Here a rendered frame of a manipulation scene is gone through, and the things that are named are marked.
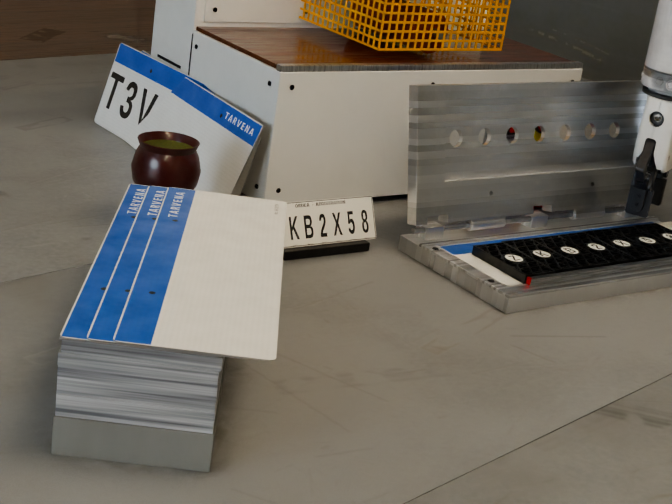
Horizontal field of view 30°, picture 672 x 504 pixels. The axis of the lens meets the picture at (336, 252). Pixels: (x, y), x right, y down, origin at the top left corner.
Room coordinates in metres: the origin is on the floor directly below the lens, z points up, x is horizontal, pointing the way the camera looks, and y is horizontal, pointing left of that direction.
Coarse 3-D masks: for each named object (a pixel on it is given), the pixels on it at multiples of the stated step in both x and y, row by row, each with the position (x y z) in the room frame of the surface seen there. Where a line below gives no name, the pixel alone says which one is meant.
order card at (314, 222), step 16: (288, 208) 1.43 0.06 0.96; (304, 208) 1.45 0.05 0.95; (320, 208) 1.46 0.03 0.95; (336, 208) 1.48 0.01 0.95; (352, 208) 1.49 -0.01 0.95; (368, 208) 1.50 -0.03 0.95; (288, 224) 1.43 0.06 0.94; (304, 224) 1.44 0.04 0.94; (320, 224) 1.45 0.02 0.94; (336, 224) 1.47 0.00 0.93; (352, 224) 1.48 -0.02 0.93; (368, 224) 1.50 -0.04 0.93; (288, 240) 1.42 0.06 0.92; (304, 240) 1.43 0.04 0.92; (320, 240) 1.45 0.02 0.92; (336, 240) 1.46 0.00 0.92; (352, 240) 1.47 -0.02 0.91
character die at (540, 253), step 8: (512, 240) 1.51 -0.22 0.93; (520, 240) 1.52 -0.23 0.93; (528, 240) 1.52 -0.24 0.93; (520, 248) 1.49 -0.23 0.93; (528, 248) 1.49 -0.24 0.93; (536, 248) 1.50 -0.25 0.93; (544, 248) 1.50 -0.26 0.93; (536, 256) 1.46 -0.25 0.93; (544, 256) 1.47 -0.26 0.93; (552, 256) 1.47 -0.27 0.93; (560, 256) 1.48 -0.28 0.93; (544, 264) 1.44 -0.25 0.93; (552, 264) 1.45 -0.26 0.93; (560, 264) 1.45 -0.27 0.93; (568, 264) 1.45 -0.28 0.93; (576, 264) 1.46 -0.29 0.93
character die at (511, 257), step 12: (480, 252) 1.46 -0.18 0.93; (492, 252) 1.45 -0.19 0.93; (504, 252) 1.46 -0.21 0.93; (516, 252) 1.47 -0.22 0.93; (492, 264) 1.44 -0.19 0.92; (504, 264) 1.42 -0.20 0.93; (516, 264) 1.42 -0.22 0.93; (528, 264) 1.43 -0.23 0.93; (540, 264) 1.44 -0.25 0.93; (516, 276) 1.40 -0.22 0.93; (528, 276) 1.39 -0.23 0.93
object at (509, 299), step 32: (448, 224) 1.53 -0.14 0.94; (512, 224) 1.61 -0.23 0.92; (544, 224) 1.63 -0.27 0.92; (576, 224) 1.66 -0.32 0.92; (608, 224) 1.67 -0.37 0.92; (416, 256) 1.47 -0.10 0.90; (448, 256) 1.44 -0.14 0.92; (480, 288) 1.38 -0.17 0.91; (512, 288) 1.37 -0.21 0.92; (544, 288) 1.38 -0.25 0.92; (576, 288) 1.41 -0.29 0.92; (608, 288) 1.44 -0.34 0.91; (640, 288) 1.48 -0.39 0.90
